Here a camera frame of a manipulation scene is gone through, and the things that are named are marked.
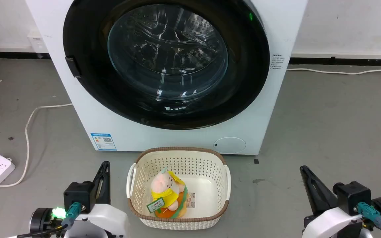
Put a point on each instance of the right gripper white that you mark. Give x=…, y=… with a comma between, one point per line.
x=332, y=223

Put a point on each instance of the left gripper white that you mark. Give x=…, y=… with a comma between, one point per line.
x=104, y=219

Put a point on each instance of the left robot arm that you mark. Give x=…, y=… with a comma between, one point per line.
x=41, y=219

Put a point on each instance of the white front-load washing machine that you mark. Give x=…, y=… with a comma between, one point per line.
x=164, y=138

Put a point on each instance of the black round glass door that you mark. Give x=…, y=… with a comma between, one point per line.
x=88, y=82

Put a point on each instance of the blue energy label sticker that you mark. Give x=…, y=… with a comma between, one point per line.
x=104, y=141

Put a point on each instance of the green white toy tag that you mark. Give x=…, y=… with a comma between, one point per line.
x=155, y=205

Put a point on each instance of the pink pig plush toy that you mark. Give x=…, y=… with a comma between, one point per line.
x=164, y=193

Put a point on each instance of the paper label in basket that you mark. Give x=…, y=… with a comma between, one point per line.
x=190, y=200

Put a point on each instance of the round white filter cover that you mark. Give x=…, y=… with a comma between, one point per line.
x=229, y=145

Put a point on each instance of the cream perforated laundry basket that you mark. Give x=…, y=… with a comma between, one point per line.
x=207, y=195

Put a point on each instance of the small printed text sticker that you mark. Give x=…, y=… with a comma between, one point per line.
x=276, y=62

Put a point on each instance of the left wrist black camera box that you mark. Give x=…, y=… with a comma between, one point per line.
x=78, y=195

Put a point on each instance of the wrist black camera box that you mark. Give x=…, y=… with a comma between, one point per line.
x=78, y=195
x=352, y=195

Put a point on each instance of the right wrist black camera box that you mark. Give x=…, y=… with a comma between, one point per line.
x=352, y=195

